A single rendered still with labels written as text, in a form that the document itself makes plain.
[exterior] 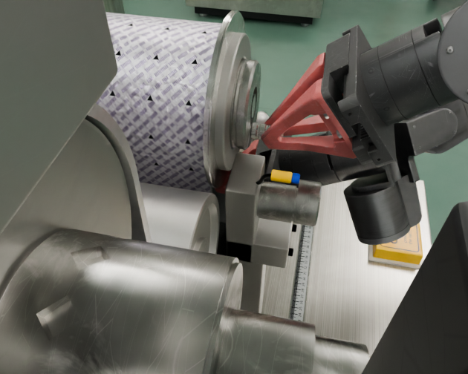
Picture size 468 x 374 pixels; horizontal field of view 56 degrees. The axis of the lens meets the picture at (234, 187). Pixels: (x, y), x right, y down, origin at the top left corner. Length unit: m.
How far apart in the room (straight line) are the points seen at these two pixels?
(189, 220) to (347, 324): 0.39
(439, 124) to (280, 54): 2.55
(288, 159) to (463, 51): 0.27
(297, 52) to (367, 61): 2.71
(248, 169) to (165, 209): 0.10
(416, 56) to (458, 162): 2.11
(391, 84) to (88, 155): 0.22
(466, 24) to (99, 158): 0.18
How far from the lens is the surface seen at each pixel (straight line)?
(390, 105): 0.33
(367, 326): 0.66
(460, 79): 0.25
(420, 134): 0.47
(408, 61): 0.32
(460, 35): 0.25
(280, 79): 2.75
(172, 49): 0.34
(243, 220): 0.39
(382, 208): 0.47
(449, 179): 2.30
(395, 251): 0.72
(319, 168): 0.47
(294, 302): 0.66
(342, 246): 0.73
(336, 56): 0.35
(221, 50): 0.32
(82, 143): 0.16
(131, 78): 0.34
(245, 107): 0.34
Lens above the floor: 1.47
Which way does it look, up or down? 46 degrees down
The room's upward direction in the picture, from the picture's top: straight up
